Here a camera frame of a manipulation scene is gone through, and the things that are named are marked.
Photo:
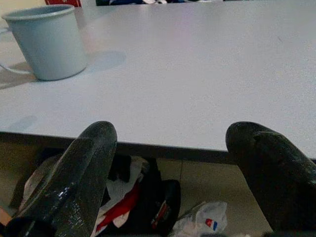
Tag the light blue mug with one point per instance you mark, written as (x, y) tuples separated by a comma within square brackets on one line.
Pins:
[(49, 44)]

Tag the red box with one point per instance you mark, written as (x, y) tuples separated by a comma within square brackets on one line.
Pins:
[(63, 2)]

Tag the white and red cloth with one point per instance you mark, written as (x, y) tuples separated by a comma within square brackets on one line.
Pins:
[(121, 200)]

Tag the dark clothes pile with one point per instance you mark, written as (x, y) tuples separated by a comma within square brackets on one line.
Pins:
[(128, 2)]

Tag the white plastic bag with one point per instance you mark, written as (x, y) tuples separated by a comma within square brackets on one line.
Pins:
[(205, 217)]

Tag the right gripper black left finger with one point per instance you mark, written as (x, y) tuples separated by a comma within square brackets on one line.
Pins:
[(81, 172)]

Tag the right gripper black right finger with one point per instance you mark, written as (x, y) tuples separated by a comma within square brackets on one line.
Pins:
[(276, 177)]

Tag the black cap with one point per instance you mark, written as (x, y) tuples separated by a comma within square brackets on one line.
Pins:
[(160, 197)]

